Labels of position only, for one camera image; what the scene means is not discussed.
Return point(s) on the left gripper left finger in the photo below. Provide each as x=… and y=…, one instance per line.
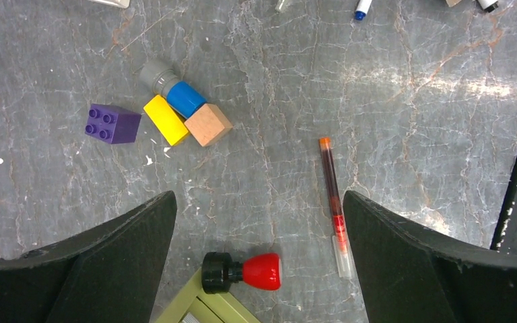
x=109, y=273

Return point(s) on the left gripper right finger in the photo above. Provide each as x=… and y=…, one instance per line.
x=411, y=273

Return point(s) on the green drawer cabinet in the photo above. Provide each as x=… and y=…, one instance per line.
x=192, y=304

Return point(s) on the red pen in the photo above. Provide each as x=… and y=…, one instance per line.
x=341, y=245

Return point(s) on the purple cube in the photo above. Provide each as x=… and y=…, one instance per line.
x=112, y=124

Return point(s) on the yellow eraser block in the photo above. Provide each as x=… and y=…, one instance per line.
x=165, y=118

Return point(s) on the wooden cube block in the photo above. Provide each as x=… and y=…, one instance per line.
x=208, y=124

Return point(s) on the blue cylinder block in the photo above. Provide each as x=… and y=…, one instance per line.
x=185, y=99

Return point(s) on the grey cylinder block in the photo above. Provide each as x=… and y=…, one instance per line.
x=159, y=77

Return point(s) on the white file organizer rack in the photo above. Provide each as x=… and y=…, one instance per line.
x=122, y=4

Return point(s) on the blue capped white marker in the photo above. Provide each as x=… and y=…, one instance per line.
x=362, y=9

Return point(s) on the black capped white marker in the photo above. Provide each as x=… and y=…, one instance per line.
x=488, y=5

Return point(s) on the green white marker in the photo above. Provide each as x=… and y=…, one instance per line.
x=282, y=5

